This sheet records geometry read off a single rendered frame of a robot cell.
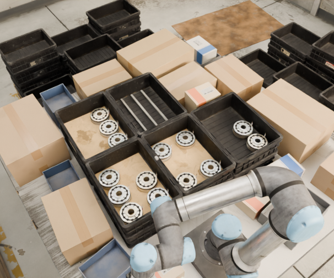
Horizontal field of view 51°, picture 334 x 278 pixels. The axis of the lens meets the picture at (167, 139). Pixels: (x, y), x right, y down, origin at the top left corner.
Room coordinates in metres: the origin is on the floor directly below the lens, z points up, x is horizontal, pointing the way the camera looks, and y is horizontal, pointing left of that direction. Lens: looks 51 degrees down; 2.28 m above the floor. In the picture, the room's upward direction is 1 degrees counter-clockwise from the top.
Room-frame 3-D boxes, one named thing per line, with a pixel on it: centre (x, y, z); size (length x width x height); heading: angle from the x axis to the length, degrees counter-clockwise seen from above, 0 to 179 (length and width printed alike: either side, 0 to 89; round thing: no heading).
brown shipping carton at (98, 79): (1.67, 0.39, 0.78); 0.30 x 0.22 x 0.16; 122
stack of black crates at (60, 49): (2.61, 0.78, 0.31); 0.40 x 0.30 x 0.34; 125
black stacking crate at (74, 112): (1.22, 0.37, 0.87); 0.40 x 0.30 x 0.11; 31
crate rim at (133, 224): (0.88, 0.16, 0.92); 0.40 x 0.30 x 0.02; 31
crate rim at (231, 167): (1.04, -0.09, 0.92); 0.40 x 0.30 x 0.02; 31
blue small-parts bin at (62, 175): (0.99, 0.53, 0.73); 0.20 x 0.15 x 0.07; 32
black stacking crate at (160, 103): (1.38, 0.11, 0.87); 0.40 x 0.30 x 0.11; 31
